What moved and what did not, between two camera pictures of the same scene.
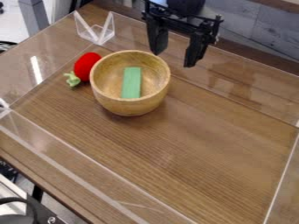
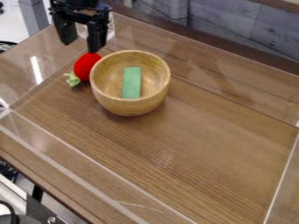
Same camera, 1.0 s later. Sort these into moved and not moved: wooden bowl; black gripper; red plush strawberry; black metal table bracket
Moved: black gripper
Not moved: wooden bowl; black metal table bracket; red plush strawberry
